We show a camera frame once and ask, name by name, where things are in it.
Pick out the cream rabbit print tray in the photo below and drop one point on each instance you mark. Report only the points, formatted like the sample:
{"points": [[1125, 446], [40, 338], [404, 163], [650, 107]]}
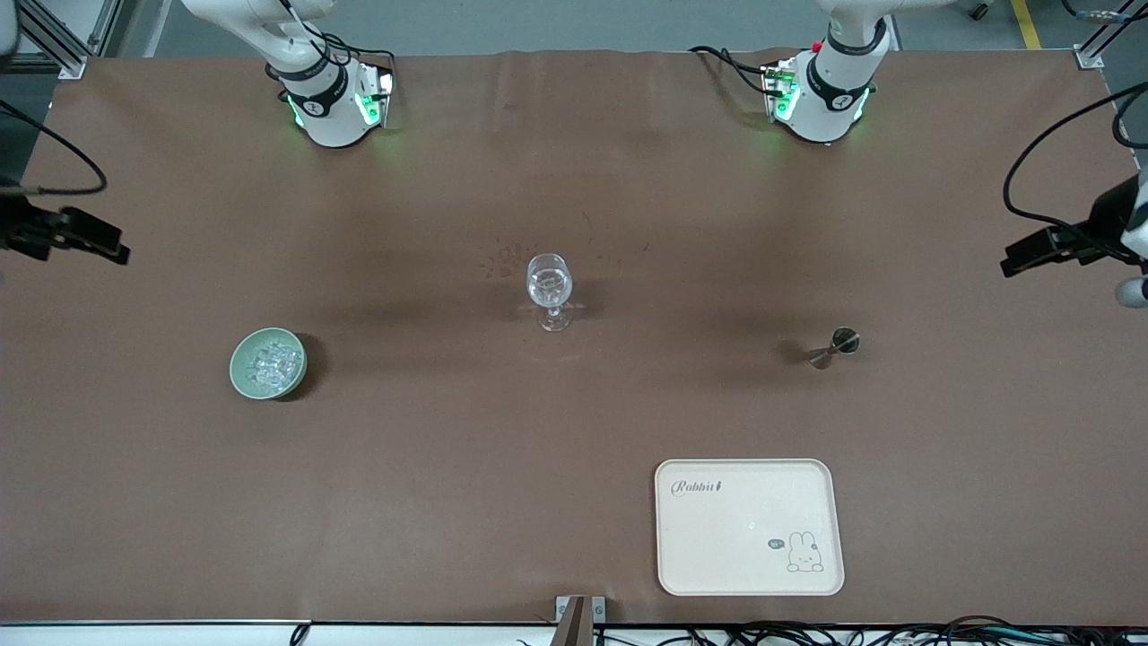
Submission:
{"points": [[749, 529]]}

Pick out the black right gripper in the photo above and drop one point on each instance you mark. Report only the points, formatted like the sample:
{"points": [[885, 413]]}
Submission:
{"points": [[16, 226]]}

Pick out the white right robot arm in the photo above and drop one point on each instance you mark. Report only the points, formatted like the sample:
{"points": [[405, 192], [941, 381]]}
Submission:
{"points": [[332, 108]]}

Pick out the brown table cover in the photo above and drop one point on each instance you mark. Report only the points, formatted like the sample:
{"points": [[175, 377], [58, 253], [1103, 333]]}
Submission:
{"points": [[359, 493]]}

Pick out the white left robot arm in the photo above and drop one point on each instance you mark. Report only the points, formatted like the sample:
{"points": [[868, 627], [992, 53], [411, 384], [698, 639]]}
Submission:
{"points": [[839, 90]]}

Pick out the black castor wheel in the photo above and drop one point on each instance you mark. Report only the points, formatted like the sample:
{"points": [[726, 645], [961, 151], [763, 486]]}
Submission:
{"points": [[979, 9]]}

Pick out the clear wine glass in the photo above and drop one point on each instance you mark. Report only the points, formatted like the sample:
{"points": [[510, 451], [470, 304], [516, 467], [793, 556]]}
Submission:
{"points": [[549, 287]]}

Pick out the clear ice cubes pile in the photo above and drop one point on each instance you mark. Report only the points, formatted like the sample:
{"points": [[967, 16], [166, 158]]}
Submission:
{"points": [[273, 366]]}

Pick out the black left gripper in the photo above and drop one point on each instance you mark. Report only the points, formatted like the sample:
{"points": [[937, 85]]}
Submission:
{"points": [[1108, 222]]}

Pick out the pale green ceramic bowl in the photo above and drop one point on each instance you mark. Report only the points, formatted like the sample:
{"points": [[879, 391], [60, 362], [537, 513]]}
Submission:
{"points": [[240, 368]]}

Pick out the aluminium frame post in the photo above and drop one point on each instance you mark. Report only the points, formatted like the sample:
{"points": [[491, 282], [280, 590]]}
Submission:
{"points": [[67, 65], [1090, 58]]}

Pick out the steel double jigger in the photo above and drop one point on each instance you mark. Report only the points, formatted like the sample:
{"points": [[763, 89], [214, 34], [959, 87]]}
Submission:
{"points": [[843, 341]]}

